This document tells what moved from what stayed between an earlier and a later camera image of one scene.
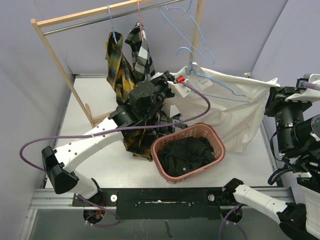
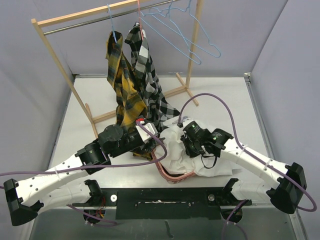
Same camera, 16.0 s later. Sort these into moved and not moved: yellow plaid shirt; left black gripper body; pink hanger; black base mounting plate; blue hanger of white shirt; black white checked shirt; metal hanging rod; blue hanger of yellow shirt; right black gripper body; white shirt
Moved: right black gripper body; left black gripper body; blue hanger of white shirt; white shirt
Not moved: yellow plaid shirt; pink hanger; black base mounting plate; black white checked shirt; blue hanger of yellow shirt; metal hanging rod
